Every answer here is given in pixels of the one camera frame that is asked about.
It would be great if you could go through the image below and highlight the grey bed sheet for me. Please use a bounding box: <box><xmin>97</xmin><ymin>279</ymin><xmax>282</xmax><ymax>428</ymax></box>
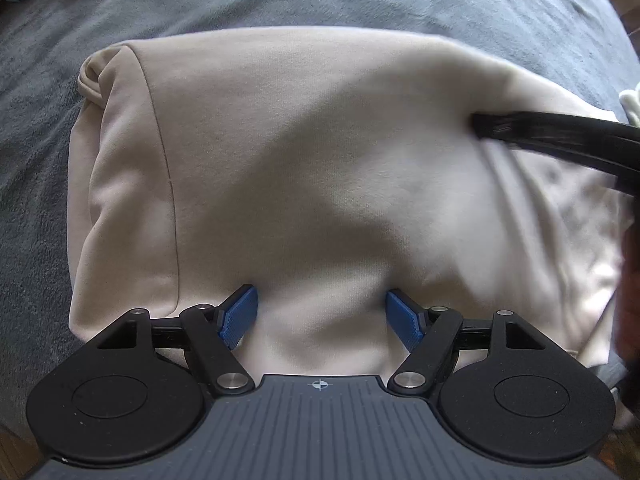
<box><xmin>1</xmin><ymin>0</ymin><xmax>639</xmax><ymax>438</ymax></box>

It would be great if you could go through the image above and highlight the beige zip hoodie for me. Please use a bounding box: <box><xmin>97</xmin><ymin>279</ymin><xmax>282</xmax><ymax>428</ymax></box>
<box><xmin>67</xmin><ymin>27</ymin><xmax>626</xmax><ymax>377</ymax></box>

